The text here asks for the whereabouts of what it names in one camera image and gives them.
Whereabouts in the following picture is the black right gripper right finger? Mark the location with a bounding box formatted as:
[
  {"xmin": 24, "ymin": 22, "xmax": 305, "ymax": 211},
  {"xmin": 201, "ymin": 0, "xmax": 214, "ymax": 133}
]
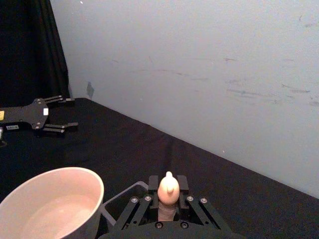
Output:
[{"xmin": 176, "ymin": 175, "xmax": 232, "ymax": 231}]

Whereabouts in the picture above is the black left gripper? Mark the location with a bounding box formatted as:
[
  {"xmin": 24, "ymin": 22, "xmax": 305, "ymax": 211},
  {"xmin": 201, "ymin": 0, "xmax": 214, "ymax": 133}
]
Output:
[{"xmin": 0, "ymin": 95, "xmax": 79, "ymax": 138}]

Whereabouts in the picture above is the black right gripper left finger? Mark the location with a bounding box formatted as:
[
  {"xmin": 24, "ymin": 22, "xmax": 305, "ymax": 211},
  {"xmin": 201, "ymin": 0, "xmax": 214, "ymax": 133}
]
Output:
[{"xmin": 113, "ymin": 175, "xmax": 160, "ymax": 231}]

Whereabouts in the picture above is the small pale plastic piece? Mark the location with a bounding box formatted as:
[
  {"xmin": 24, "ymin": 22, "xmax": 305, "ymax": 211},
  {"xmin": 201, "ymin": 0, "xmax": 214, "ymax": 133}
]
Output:
[{"xmin": 157, "ymin": 171, "xmax": 180, "ymax": 222}]

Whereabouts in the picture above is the clear plastic case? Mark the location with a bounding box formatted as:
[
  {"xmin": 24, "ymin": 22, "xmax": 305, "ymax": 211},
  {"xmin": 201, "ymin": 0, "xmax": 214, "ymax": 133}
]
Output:
[{"xmin": 100, "ymin": 181, "xmax": 150, "ymax": 228}]

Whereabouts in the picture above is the black table cloth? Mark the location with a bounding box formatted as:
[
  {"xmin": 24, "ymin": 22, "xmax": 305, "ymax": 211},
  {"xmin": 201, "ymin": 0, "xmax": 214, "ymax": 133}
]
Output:
[{"xmin": 0, "ymin": 97, "xmax": 319, "ymax": 239}]

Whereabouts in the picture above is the black curtain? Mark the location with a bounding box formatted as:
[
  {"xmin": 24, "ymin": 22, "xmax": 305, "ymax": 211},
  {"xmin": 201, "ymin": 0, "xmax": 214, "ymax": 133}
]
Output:
[{"xmin": 0, "ymin": 0, "xmax": 73, "ymax": 108}]

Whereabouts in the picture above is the white round bowl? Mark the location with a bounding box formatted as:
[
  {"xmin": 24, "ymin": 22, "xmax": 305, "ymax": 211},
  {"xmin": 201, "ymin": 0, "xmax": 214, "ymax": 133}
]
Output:
[{"xmin": 0, "ymin": 167, "xmax": 105, "ymax": 239}]

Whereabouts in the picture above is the plain pale wall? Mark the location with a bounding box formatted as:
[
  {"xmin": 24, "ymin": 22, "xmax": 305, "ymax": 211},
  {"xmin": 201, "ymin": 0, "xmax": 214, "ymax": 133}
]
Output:
[{"xmin": 49, "ymin": 0, "xmax": 319, "ymax": 200}]

